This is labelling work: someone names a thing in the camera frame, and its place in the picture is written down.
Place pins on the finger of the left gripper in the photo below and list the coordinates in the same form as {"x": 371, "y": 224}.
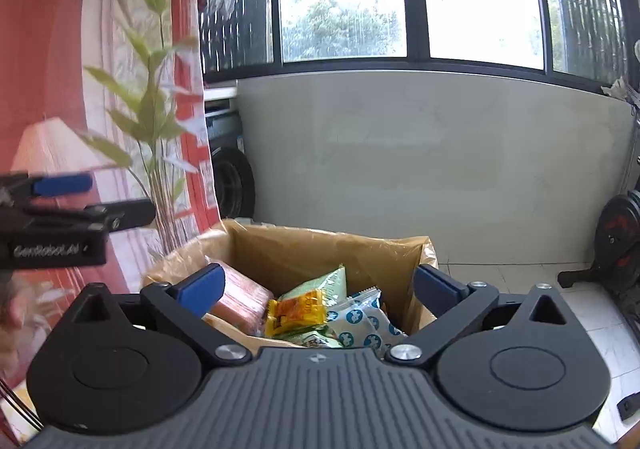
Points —
{"x": 123, "y": 215}
{"x": 20, "y": 187}

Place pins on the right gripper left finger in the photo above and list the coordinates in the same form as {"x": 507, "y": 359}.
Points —
{"x": 178, "y": 310}

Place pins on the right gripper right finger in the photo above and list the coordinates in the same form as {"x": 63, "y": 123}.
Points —
{"x": 460, "y": 310}

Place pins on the brown cardboard box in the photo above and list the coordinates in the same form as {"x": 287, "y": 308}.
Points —
{"x": 280, "y": 258}

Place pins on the green snack bag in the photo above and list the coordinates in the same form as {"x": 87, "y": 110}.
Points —
{"x": 334, "y": 286}

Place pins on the small yellow snack packet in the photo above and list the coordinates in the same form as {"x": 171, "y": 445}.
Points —
{"x": 298, "y": 313}

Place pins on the left human hand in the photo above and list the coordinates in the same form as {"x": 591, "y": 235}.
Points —
{"x": 18, "y": 303}

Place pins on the pink snack package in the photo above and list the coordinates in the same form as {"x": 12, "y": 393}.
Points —
{"x": 244, "y": 303}

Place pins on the white blue snack packet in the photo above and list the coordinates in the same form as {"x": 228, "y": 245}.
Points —
{"x": 360, "y": 322}

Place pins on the red floral curtain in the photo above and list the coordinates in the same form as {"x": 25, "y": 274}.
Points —
{"x": 113, "y": 88}

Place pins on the black exercise bike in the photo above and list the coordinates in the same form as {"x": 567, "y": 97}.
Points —
{"x": 615, "y": 263}

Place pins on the black window frame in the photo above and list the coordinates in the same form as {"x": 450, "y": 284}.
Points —
{"x": 585, "y": 44}

